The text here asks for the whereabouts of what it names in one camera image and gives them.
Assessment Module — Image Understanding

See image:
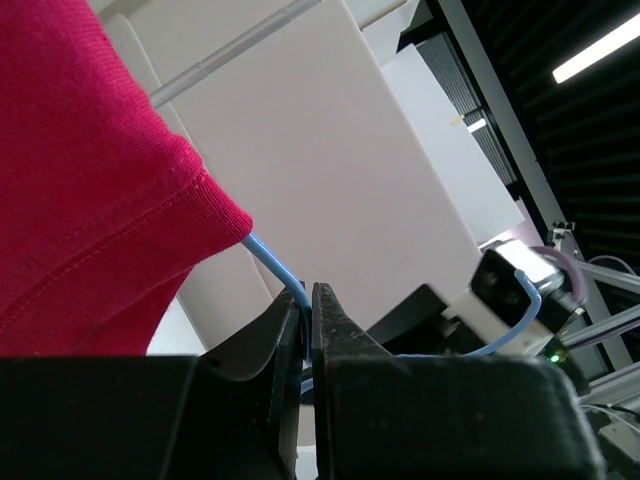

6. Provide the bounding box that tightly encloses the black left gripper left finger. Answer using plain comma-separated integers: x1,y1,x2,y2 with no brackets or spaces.
1,292,302,479

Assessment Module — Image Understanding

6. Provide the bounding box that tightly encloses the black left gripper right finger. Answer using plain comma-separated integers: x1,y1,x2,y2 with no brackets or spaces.
312,283,603,479

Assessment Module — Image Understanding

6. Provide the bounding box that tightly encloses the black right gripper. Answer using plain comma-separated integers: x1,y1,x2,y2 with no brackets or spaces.
367,284,480,355

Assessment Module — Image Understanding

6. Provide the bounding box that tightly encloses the red t shirt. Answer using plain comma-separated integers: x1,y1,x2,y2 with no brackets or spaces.
1,1,253,357

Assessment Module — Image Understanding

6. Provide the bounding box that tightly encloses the white clothes rack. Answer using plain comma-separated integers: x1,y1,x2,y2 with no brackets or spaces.
150,0,320,109

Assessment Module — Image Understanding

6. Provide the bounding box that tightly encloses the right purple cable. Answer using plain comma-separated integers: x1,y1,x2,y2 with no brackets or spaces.
529,244,640,306

